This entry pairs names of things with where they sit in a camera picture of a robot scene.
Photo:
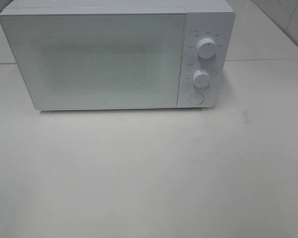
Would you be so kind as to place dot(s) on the white microwave door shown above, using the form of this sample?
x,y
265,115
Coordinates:
x,y
78,62

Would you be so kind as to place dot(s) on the round white door button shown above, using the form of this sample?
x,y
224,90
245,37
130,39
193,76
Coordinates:
x,y
196,98

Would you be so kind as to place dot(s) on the white microwave oven body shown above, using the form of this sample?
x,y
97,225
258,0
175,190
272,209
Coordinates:
x,y
214,18

